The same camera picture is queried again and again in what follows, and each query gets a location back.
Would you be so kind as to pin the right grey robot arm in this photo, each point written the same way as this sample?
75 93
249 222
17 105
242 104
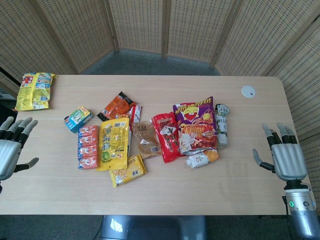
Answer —
302 212

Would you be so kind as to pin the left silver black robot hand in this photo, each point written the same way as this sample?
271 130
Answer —
7 152

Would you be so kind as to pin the small blue green box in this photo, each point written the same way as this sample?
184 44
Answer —
78 120

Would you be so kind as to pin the white round table grommet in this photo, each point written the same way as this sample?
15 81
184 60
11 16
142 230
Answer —
248 91

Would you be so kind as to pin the yellow cracker packet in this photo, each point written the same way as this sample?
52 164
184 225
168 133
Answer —
127 172

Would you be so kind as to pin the orange black snack packet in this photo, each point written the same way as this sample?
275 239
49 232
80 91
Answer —
116 106

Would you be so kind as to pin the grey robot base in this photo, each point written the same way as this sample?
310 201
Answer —
155 228

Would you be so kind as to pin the red white slim packet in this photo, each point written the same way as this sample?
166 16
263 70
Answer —
136 115

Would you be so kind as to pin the black equipment beside table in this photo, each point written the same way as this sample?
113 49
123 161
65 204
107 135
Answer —
6 102

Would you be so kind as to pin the large yellow snack bag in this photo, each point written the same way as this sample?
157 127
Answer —
33 92

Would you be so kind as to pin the woven wooden screen panel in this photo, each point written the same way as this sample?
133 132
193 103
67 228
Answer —
305 82
197 27
262 37
80 30
313 157
137 25
20 37

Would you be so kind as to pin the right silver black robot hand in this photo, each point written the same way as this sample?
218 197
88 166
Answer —
290 160

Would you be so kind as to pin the red four-pack snack box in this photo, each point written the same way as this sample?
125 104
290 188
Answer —
87 147

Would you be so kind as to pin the red snack bag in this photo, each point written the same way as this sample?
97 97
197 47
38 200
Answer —
167 137

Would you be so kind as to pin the clear packet of brown bread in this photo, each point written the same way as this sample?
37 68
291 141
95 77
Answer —
146 140

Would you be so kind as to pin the purple chips bag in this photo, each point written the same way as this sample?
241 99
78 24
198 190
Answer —
196 125

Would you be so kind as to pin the yellow green snack bag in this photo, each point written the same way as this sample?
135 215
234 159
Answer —
113 145

